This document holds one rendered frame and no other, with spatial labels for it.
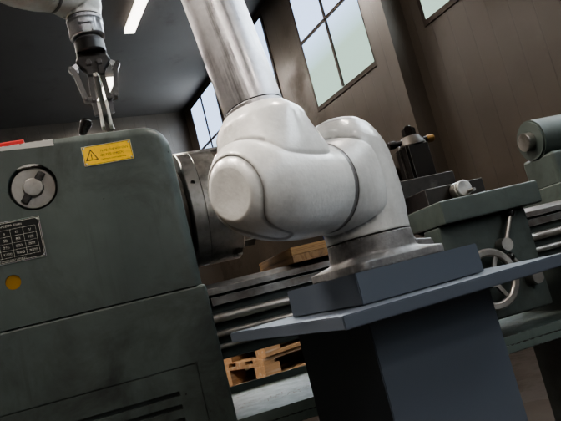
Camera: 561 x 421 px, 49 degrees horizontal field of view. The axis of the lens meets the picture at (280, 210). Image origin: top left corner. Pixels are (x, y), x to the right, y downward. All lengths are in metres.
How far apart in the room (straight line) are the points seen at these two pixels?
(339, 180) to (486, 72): 4.40
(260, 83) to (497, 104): 4.33
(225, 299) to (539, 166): 1.15
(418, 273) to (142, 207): 0.68
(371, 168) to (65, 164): 0.72
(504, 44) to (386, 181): 4.16
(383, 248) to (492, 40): 4.31
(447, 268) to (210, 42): 0.53
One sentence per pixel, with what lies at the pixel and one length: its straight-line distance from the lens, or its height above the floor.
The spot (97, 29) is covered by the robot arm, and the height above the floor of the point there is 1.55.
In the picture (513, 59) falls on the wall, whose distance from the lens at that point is 5.13.
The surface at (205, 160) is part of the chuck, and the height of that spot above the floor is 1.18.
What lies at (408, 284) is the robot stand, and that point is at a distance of 1.00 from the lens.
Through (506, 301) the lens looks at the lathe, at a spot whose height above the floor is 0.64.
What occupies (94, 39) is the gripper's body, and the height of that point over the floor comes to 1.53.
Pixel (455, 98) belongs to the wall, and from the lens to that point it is 5.57.
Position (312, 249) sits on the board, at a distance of 1.57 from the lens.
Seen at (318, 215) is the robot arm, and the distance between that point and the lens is 0.93.
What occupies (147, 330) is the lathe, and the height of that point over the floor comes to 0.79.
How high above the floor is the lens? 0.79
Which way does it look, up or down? 8 degrees up
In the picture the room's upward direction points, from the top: 14 degrees counter-clockwise
